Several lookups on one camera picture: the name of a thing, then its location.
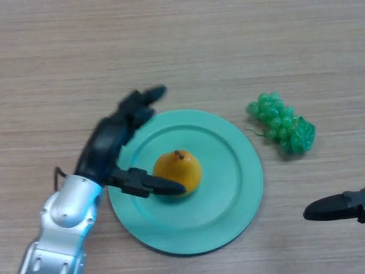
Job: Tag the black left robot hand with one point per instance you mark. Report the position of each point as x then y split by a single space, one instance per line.
105 145

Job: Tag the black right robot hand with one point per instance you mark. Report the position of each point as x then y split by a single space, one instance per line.
336 206

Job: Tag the yellow pear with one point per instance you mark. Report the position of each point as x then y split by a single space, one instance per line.
179 168

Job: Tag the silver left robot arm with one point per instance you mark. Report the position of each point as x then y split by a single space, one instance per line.
60 228

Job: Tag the green round plate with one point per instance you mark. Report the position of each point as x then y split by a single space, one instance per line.
216 205

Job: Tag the green grape bunch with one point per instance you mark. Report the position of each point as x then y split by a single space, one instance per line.
285 125

